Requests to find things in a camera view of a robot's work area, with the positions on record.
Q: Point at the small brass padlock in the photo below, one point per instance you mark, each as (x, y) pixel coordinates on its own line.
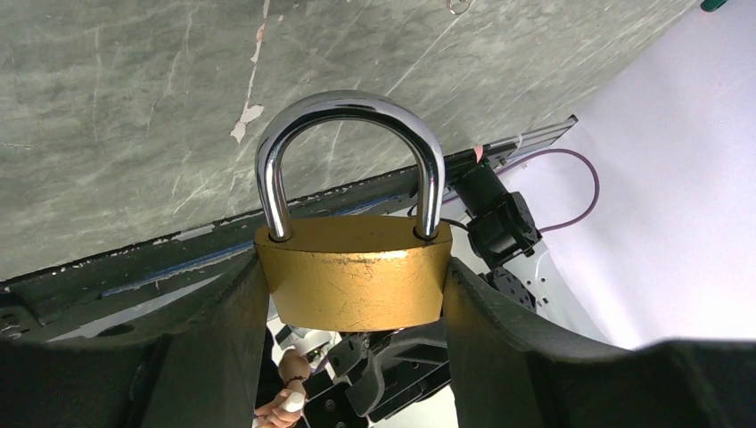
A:
(458, 7)

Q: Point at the green handled screwdriver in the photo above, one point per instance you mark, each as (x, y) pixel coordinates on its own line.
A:
(711, 5)

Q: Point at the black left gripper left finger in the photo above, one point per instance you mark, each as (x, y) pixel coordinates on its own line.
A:
(193, 363)

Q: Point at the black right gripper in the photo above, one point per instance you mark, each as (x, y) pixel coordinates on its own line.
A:
(371, 377)

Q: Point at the person hand in background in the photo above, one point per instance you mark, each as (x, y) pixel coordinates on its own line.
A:
(281, 391)

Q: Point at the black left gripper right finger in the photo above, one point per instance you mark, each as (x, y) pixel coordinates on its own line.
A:
(512, 368)

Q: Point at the large brass padlock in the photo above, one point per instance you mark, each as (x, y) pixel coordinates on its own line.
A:
(353, 273)

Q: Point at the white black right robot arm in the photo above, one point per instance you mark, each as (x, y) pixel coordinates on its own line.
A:
(503, 233)

